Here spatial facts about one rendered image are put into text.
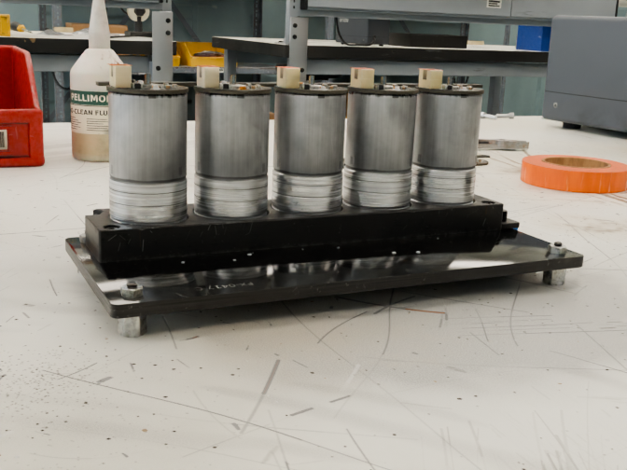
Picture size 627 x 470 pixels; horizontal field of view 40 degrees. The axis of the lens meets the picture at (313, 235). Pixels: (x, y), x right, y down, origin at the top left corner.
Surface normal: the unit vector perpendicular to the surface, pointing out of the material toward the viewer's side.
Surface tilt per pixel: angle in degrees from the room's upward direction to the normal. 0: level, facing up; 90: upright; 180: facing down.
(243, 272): 0
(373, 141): 90
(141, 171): 90
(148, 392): 0
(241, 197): 90
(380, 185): 90
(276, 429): 0
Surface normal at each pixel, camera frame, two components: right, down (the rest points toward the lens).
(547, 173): -0.73, 0.14
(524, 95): 0.44, 0.24
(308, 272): 0.04, -0.97
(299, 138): -0.21, 0.23
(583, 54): -0.86, 0.09
